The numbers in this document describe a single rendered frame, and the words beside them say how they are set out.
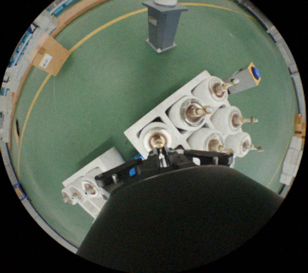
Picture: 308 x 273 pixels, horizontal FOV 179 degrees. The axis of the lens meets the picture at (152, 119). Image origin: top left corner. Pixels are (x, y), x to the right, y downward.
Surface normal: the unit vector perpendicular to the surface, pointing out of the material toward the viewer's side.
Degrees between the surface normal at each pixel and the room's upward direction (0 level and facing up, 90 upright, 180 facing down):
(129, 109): 0
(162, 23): 89
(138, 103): 0
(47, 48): 90
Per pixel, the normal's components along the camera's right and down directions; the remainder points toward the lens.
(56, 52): 0.81, 0.59
